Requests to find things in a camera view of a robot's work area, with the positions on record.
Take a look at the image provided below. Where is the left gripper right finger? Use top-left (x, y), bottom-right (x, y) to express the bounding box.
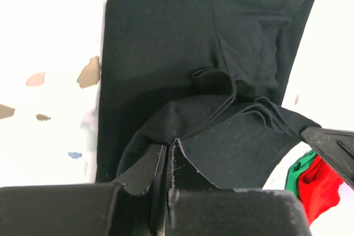
top-left (168, 138), bottom-right (221, 219)

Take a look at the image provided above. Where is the black t shirt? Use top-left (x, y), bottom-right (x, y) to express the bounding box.
top-left (96, 0), bottom-right (315, 188)

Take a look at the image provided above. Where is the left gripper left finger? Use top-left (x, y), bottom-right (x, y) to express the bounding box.
top-left (110, 144), bottom-right (167, 235)

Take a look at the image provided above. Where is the folded green t shirt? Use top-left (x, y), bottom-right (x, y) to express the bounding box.
top-left (284, 150), bottom-right (317, 197)

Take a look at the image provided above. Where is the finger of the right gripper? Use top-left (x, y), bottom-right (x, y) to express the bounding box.
top-left (301, 127), bottom-right (354, 188)

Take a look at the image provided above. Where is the folded red t shirt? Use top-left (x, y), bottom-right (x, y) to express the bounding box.
top-left (298, 156), bottom-right (343, 224)

